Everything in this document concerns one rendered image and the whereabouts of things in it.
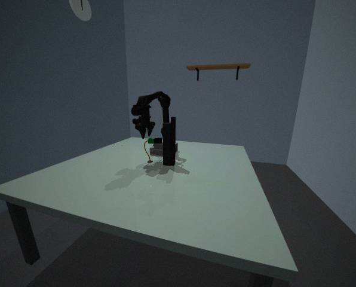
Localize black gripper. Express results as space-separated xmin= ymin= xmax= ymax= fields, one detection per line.
xmin=135 ymin=115 xmax=155 ymax=139

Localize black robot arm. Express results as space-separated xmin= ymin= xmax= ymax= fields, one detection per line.
xmin=131 ymin=91 xmax=171 ymax=125

